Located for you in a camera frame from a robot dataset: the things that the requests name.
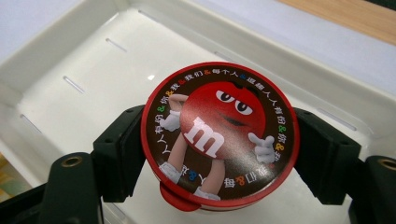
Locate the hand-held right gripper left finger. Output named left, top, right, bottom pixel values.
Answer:
left=92, top=105, right=148, bottom=203

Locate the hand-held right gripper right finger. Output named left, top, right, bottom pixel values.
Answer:
left=292, top=106, right=364, bottom=207

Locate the white plastic tray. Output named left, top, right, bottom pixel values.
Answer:
left=0, top=0, right=396, bottom=224

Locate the red lid candy jar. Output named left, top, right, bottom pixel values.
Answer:
left=139, top=61, right=302, bottom=213

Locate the lemon print cloth bag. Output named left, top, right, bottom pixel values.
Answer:
left=0, top=151, right=33, bottom=203

